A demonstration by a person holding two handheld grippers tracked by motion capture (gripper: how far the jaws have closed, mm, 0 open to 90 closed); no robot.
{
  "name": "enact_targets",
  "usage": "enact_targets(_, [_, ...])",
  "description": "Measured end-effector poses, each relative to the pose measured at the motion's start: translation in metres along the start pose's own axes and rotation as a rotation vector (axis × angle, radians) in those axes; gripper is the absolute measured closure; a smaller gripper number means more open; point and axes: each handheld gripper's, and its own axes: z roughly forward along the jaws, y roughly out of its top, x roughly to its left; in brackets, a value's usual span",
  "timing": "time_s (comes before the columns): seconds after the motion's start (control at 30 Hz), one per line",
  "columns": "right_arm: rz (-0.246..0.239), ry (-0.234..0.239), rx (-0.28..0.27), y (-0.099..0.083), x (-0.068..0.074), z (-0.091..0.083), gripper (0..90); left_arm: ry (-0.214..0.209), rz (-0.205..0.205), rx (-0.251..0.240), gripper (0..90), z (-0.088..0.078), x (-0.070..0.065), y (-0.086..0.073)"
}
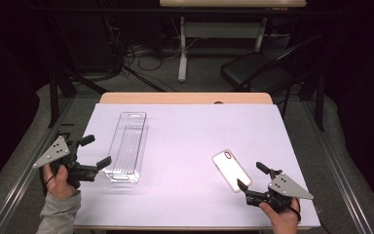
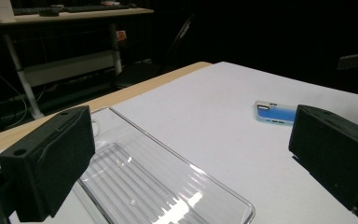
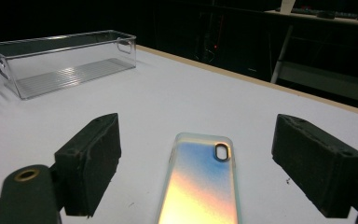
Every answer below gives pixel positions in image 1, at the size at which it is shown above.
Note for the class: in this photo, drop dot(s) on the clear plastic container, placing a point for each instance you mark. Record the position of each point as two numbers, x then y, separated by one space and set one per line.
128 146

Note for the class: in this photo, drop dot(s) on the person's right hand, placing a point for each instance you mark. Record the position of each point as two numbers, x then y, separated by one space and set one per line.
284 222

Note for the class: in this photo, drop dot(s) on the black folding chair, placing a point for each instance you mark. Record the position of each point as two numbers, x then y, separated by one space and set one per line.
256 70

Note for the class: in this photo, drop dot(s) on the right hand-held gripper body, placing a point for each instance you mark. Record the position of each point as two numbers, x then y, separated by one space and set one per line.
287 188

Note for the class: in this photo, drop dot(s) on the aluminium floor rail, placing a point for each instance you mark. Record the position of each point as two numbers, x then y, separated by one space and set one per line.
13 203
350 195

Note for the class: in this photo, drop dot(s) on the phone case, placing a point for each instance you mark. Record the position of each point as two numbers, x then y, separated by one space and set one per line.
230 170

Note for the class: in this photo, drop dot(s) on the beige table with white legs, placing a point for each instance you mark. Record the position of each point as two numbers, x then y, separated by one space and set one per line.
232 3

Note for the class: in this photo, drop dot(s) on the black metal stand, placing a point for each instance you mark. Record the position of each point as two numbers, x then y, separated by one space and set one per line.
320 104
53 97

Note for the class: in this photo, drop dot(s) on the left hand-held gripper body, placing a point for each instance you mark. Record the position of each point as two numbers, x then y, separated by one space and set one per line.
56 152

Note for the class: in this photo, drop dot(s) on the person's left hand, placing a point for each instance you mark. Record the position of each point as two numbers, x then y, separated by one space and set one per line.
58 187

